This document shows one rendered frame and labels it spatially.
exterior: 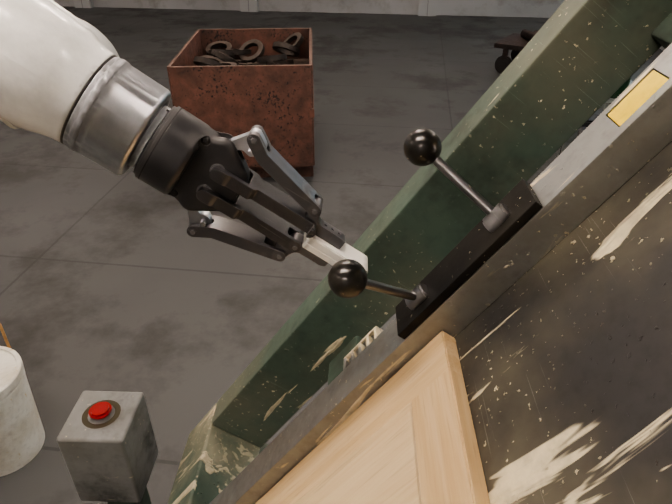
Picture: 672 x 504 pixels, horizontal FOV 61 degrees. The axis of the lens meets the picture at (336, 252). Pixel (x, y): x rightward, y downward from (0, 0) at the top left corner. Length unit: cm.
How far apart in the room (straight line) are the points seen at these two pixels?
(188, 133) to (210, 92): 335
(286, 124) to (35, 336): 200
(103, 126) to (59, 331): 251
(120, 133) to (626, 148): 42
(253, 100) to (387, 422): 335
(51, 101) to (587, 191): 46
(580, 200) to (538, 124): 24
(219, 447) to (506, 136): 72
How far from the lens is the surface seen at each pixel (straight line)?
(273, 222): 55
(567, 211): 56
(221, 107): 388
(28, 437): 238
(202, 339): 271
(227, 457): 110
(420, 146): 57
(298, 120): 387
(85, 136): 51
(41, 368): 281
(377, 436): 63
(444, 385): 56
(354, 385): 67
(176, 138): 51
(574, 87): 78
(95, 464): 118
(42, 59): 51
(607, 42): 78
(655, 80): 56
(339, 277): 52
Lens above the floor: 174
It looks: 32 degrees down
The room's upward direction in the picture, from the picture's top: straight up
